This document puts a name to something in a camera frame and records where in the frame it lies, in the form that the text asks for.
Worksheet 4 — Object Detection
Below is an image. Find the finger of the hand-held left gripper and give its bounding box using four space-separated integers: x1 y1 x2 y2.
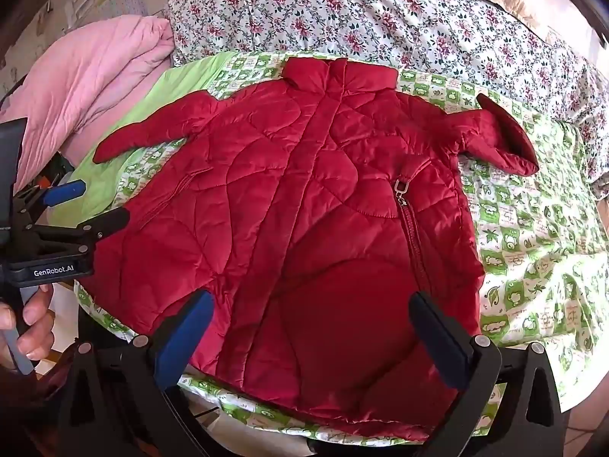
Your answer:
14 178 88 217
33 206 131 254

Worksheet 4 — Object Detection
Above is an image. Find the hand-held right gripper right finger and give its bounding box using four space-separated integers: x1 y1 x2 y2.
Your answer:
409 290 569 457

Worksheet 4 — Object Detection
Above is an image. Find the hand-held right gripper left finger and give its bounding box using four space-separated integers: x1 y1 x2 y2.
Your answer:
57 289 224 457

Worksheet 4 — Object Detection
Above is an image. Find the red quilted jacket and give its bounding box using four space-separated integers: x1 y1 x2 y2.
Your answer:
76 56 540 439

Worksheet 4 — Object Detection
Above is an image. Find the person's left hand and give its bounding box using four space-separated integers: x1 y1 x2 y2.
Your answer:
0 286 56 373

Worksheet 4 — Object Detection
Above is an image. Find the pink quilt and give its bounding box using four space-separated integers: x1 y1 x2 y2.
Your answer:
0 14 176 191

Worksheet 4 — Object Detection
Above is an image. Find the green checked printed blanket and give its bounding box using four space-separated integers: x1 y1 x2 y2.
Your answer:
67 50 600 446

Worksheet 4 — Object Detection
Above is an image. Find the floral quilt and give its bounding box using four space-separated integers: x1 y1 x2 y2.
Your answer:
164 0 609 210

